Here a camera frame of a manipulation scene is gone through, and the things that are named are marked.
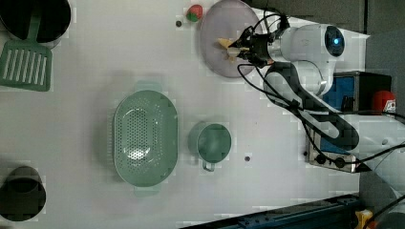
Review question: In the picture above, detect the black pot top left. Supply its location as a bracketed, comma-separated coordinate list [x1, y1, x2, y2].
[0, 0, 73, 50]

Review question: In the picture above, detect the peeled toy banana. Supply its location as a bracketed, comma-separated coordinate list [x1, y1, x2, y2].
[217, 38, 248, 62]

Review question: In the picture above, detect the red toy strawberry near plate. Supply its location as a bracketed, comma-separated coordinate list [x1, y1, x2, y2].
[186, 5, 203, 22]

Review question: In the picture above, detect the blue metal frame rail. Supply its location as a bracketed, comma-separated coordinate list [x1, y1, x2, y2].
[182, 195, 361, 229]

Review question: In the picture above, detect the toy kitchen stove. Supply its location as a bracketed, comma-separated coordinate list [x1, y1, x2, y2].
[307, 72, 392, 173]

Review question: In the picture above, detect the green measuring cup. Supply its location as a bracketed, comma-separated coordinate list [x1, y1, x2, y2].
[187, 121, 232, 172]

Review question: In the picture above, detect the red emergency stop button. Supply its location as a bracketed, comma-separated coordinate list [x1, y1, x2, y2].
[372, 91, 396, 114]

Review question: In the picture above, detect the dark cylindrical container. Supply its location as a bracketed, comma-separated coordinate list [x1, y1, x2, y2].
[0, 166, 47, 221]

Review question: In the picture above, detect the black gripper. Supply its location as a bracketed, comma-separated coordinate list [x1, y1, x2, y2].
[230, 27, 272, 68]

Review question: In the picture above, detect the green colander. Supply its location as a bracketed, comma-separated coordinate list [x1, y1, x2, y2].
[113, 81, 179, 198]

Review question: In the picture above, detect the grey round plate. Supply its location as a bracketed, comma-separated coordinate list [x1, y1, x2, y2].
[199, 0, 259, 78]

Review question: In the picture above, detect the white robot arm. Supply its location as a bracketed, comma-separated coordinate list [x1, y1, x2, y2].
[227, 24, 404, 198]

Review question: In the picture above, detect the green slotted spatula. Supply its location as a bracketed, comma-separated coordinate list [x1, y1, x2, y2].
[0, 10, 53, 92]

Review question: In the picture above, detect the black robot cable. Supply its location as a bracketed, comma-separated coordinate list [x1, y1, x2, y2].
[237, 8, 405, 220]

